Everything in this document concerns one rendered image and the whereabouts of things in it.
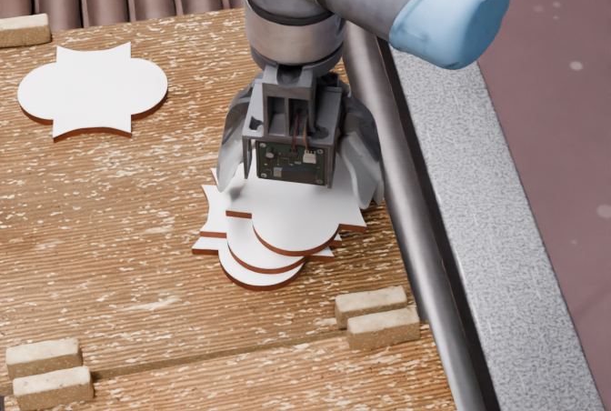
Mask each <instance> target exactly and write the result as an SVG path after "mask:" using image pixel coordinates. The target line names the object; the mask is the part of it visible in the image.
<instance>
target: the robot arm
mask: <svg viewBox="0 0 611 411"><path fill-rule="evenodd" d="M509 2H510V0H245V30H246V36H247V38H248V40H249V42H250V53H251V56H252V58H253V60H254V62H255V63H256V64H257V66H258V67H260V68H261V69H262V70H263V71H264V72H262V73H260V74H258V75H256V76H255V79H252V81H251V83H250V84H249V86H248V87H246V88H244V89H243V90H241V91H240V92H239V93H238V94H237V95H236V96H235V97H234V98H233V100H232V101H231V103H230V105H229V107H228V111H227V115H226V119H225V128H224V133H223V137H222V141H221V145H220V148H219V154H218V158H217V163H216V177H217V181H218V191H219V192H220V193H222V192H224V191H225V189H226V188H227V186H228V185H229V183H230V181H231V179H232V178H233V177H234V176H235V171H236V169H237V167H238V166H239V165H241V164H243V163H244V179H248V176H249V172H250V168H251V164H252V160H253V149H254V148H255V161H256V177H258V178H259V179H267V180H276V181H283V182H291V183H299V184H308V185H322V186H326V185H327V188H330V189H332V184H333V179H334V173H335V168H336V153H338V154H339V155H340V158H341V159H342V161H343V162H344V164H345V165H346V167H347V169H348V170H349V173H350V175H351V179H352V186H353V191H354V197H355V200H356V202H357V203H358V205H359V206H360V207H361V208H362V209H367V208H368V206H369V204H370V201H371V199H372V200H373V201H374V203H375V204H376V205H377V206H379V205H381V204H382V200H383V196H384V191H385V172H384V165H383V159H382V154H381V145H380V140H379V135H378V131H377V126H376V121H375V119H374V117H373V115H372V113H371V112H370V111H369V109H368V108H367V107H366V106H365V105H364V104H363V103H362V102H361V101H359V100H358V99H357V98H356V96H355V95H354V92H353V90H352V89H349V85H348V84H347V83H345V82H344V81H342V80H341V79H339V73H332V72H329V71H330V70H332V69H333V68H334V67H335V66H336V65H337V64H338V62H339V61H340V59H341V57H342V55H343V52H344V39H345V35H346V20H348V21H349V22H351V23H353V24H355V25H358V26H360V27H362V28H363V29H365V30H366V31H368V32H370V33H372V34H374V35H376V36H378V37H380V38H382V39H384V40H386V41H387V42H388V43H390V45H391V46H392V47H393V48H394V49H396V50H398V51H400V52H406V53H409V54H411V55H414V56H416V57H418V58H421V59H423V60H425V61H427V62H428V63H430V64H432V65H435V66H437V67H440V68H443V69H446V70H457V69H461V68H464V67H466V66H468V65H471V64H472V63H474V62H475V60H476V59H477V58H479V57H480V56H481V55H482V54H483V53H484V52H485V50H486V49H487V48H488V47H489V46H490V44H491V43H492V42H493V40H494V38H495V37H496V34H497V33H498V31H499V29H500V27H501V21H502V18H503V16H504V14H505V13H506V11H507V9H508V6H509ZM337 128H338V129H337ZM247 152H248V153H247Z"/></svg>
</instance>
